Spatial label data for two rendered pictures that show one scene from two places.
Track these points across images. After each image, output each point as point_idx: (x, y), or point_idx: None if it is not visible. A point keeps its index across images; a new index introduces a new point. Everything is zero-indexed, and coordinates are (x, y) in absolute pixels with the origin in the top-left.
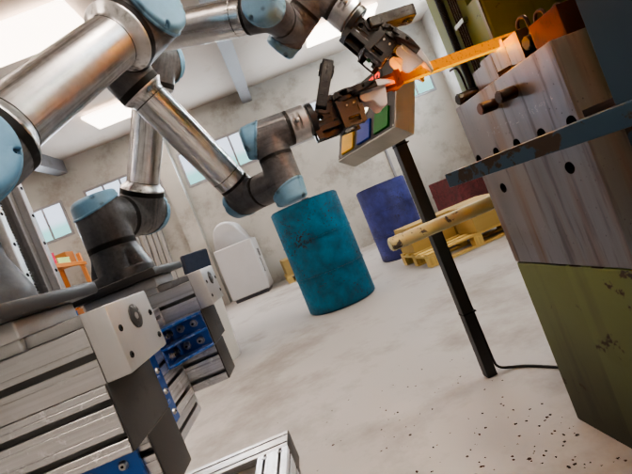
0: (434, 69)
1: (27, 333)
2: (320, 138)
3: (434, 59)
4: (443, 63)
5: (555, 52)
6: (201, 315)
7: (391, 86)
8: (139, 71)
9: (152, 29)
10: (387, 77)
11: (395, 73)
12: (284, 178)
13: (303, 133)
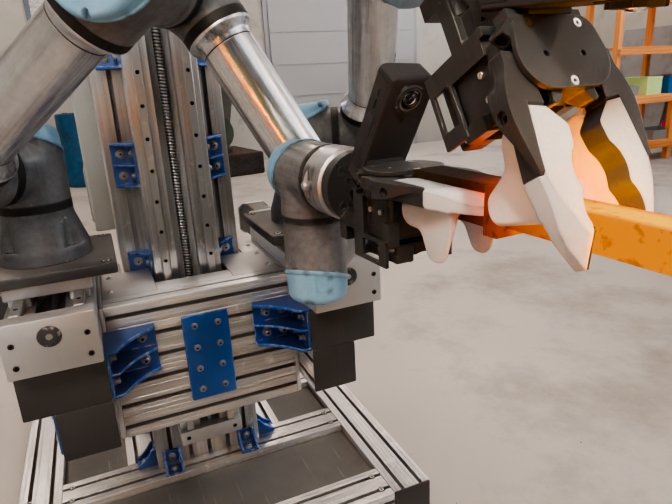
0: (622, 260)
1: (13, 299)
2: (341, 236)
3: (642, 226)
4: (668, 262)
5: None
6: (307, 315)
7: (478, 224)
8: (178, 26)
9: (82, 20)
10: (477, 191)
11: (485, 198)
12: (287, 263)
13: (320, 210)
